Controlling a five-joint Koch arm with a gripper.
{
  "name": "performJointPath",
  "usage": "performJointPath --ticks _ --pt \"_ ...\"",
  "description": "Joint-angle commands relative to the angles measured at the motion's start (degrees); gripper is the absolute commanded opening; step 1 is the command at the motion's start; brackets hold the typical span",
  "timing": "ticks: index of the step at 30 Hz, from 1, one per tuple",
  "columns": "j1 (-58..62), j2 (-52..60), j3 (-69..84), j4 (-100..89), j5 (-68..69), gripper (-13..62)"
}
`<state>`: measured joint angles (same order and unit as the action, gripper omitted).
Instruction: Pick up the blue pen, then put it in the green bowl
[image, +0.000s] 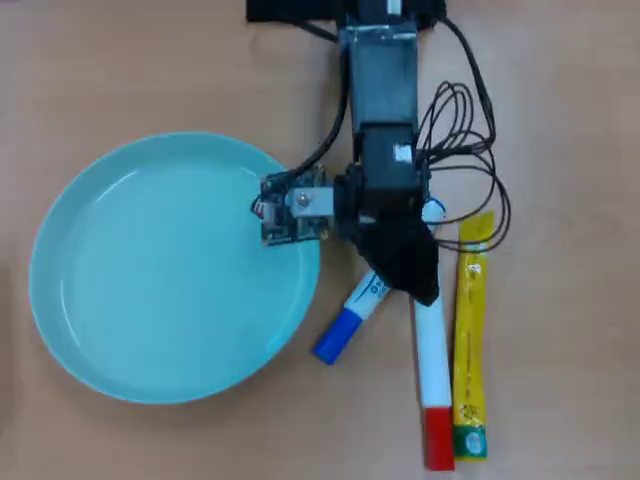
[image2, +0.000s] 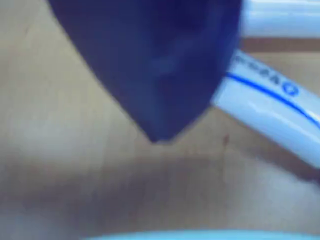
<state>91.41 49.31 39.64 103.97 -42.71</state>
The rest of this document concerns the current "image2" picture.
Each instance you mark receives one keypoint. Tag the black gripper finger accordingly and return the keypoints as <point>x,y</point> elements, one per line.
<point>155,62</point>

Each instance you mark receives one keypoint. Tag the blue capped white marker pen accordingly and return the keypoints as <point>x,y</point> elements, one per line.
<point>265,110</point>

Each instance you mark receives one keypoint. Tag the red capped white marker pen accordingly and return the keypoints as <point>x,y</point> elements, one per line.
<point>280,17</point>

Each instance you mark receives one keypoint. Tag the teal green round bowl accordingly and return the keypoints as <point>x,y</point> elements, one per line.
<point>200,236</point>

